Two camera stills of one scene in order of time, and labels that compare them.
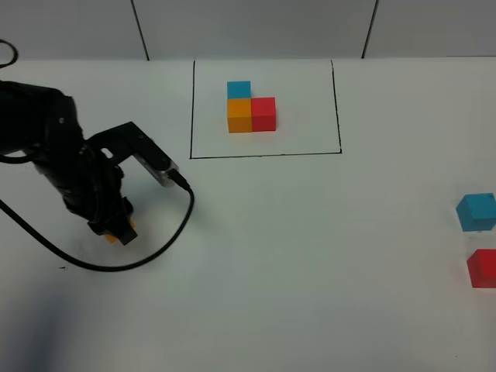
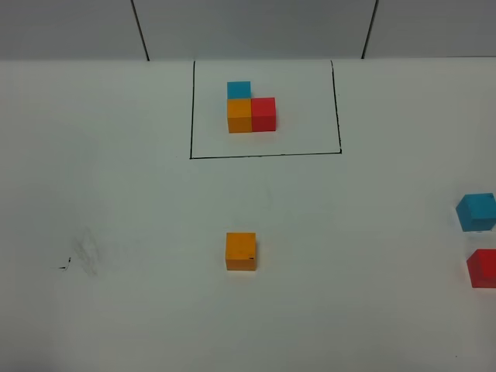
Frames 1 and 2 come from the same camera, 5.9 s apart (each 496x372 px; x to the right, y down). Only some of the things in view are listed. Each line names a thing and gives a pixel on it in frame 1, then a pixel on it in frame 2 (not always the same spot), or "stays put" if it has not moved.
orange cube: x=113 y=239 to x=241 y=251
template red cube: x=263 y=114 stays put
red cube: x=482 y=268 stays put
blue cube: x=477 y=212 stays put
